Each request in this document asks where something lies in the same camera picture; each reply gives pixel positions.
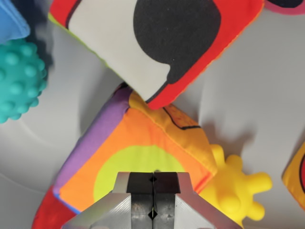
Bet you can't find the light blue soft shape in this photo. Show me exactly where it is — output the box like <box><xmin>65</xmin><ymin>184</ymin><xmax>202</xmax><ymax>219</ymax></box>
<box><xmin>0</xmin><ymin>0</ymin><xmax>31</xmax><ymax>45</ymax></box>

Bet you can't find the orange cube with minus sign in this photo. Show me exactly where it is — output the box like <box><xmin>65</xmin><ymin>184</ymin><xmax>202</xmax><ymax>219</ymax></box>
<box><xmin>52</xmin><ymin>83</ymin><xmax>218</xmax><ymax>215</ymax></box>

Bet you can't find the orange cube with beach ball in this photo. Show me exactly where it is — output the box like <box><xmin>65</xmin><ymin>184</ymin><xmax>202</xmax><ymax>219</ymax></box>
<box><xmin>281</xmin><ymin>141</ymin><xmax>305</xmax><ymax>205</ymax></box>

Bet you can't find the red cube with panda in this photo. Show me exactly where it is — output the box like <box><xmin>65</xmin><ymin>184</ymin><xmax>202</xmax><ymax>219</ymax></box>
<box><xmin>47</xmin><ymin>0</ymin><xmax>266</xmax><ymax>111</ymax></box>

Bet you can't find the red soft disc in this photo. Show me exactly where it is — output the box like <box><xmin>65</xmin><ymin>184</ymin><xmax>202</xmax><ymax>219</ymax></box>
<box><xmin>31</xmin><ymin>187</ymin><xmax>82</xmax><ymax>229</ymax></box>

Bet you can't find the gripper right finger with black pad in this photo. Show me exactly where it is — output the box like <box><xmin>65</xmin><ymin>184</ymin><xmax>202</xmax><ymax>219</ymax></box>
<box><xmin>153</xmin><ymin>171</ymin><xmax>244</xmax><ymax>229</ymax></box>

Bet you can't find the yellow spiky rubber toy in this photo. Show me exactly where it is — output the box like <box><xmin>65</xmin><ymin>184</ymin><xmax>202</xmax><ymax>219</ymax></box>
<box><xmin>198</xmin><ymin>144</ymin><xmax>274</xmax><ymax>225</ymax></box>

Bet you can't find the white cube with bird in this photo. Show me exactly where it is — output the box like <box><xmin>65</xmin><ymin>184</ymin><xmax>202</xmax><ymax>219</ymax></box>
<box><xmin>264</xmin><ymin>0</ymin><xmax>305</xmax><ymax>16</ymax></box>

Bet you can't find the teal bumpy rubber ball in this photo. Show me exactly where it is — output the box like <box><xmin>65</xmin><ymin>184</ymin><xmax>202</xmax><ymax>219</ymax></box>
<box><xmin>0</xmin><ymin>39</ymin><xmax>49</xmax><ymax>125</ymax></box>

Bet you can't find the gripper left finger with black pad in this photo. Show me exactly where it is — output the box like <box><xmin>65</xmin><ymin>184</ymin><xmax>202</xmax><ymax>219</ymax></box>
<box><xmin>61</xmin><ymin>171</ymin><xmax>154</xmax><ymax>229</ymax></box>

